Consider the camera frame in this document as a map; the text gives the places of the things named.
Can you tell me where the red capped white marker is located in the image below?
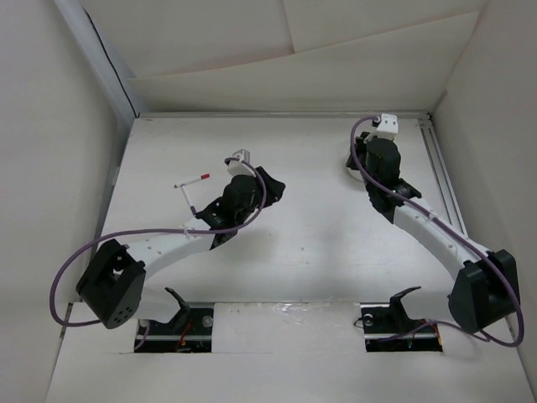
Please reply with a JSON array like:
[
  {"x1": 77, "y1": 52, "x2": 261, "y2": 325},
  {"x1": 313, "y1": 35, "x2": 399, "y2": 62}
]
[{"x1": 174, "y1": 173, "x2": 211, "y2": 188}]

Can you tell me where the purple capped white marker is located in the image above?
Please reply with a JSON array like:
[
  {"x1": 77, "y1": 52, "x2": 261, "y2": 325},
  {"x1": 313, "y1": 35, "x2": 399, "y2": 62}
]
[{"x1": 180, "y1": 186, "x2": 197, "y2": 216}]

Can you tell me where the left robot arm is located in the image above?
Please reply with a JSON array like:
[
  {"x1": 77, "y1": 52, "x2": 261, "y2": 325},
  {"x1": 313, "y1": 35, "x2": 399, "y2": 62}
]
[{"x1": 76, "y1": 167, "x2": 285, "y2": 333}]

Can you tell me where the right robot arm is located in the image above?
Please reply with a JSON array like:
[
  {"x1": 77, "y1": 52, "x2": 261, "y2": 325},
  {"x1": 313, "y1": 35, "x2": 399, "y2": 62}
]
[{"x1": 347, "y1": 132, "x2": 520, "y2": 333}]

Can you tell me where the white round divided container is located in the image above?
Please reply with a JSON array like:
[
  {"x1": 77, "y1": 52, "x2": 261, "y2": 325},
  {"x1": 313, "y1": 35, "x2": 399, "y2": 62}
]
[{"x1": 347, "y1": 168, "x2": 363, "y2": 182}]

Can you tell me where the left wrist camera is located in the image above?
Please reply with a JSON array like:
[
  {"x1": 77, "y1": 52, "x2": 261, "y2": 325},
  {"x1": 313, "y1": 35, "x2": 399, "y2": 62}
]
[{"x1": 225, "y1": 149, "x2": 253, "y2": 176}]

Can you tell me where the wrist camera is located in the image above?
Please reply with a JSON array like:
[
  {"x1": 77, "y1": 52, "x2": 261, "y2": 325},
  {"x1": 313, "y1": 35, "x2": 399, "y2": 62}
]
[
  {"x1": 225, "y1": 149, "x2": 253, "y2": 176},
  {"x1": 373, "y1": 113, "x2": 399, "y2": 140}
]

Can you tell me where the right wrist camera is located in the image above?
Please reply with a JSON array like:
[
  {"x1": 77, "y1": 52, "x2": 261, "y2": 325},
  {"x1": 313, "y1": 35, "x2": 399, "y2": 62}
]
[{"x1": 373, "y1": 113, "x2": 399, "y2": 140}]

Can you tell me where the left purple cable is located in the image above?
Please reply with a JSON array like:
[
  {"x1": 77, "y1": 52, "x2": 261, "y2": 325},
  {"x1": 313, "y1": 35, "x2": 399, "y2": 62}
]
[{"x1": 50, "y1": 157, "x2": 269, "y2": 352}]

